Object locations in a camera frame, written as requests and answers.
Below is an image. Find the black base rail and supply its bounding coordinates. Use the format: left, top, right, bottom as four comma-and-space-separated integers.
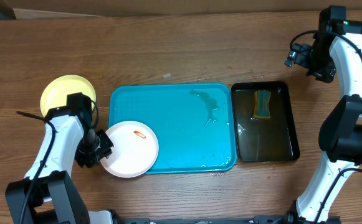
112, 214, 342, 224

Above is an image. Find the yellow-green plate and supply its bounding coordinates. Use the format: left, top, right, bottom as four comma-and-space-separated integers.
40, 75, 97, 116

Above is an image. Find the cardboard board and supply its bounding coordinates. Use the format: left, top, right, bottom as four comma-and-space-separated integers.
5, 0, 362, 16

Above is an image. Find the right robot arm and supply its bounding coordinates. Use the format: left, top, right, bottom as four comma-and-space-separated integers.
283, 6, 362, 223

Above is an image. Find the black water basin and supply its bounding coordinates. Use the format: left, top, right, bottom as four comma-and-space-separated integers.
231, 81, 300, 162

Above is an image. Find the teal plastic tray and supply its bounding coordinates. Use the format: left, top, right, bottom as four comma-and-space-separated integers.
108, 83, 237, 174

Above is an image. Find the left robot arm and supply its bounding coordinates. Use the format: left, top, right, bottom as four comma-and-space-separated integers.
5, 93, 117, 223

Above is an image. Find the pink-white plate with stain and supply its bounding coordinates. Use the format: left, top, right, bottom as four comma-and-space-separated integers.
100, 121, 159, 178

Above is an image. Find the yellow green sponge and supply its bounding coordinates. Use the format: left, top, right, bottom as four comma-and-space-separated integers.
253, 90, 271, 119

